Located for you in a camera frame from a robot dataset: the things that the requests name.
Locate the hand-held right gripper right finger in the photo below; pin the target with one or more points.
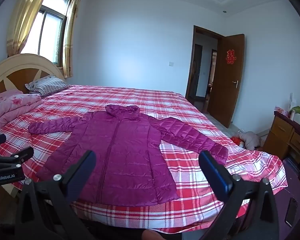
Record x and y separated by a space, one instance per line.
215 175

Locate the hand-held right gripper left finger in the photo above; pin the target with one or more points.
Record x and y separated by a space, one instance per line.
88 165

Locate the purple quilted down jacket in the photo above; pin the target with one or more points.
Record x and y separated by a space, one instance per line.
125 155

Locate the pink floral quilt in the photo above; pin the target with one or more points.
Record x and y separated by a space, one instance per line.
12 105

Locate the red cloth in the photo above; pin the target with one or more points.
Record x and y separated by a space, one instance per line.
236 141

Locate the wooden bed headboard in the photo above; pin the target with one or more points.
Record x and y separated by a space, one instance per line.
17 76

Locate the red plaid bed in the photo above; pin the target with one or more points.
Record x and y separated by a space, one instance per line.
190 110

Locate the striped pillow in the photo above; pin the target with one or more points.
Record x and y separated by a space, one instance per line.
48 86

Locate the brown wooden door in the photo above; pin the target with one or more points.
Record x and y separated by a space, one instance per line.
227 100

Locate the wooden desk with drawers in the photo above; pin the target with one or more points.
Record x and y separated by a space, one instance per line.
280 132

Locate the purple cloth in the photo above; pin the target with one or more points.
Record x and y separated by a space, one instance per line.
292 185

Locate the black smartphone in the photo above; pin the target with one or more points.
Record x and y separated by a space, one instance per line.
290 212

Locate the small pink box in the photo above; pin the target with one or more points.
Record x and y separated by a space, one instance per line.
280 110

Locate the green and red bag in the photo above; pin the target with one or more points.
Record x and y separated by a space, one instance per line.
298 109

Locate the red paper door decoration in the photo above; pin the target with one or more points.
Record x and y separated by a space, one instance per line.
230 57

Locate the window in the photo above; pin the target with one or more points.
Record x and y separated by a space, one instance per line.
51 30

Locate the yellow curtain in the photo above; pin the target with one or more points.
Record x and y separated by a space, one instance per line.
71 37
25 17

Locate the brown door frame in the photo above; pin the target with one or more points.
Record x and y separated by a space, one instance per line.
191 80

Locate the white wall switch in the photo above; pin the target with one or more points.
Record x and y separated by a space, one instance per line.
171 64

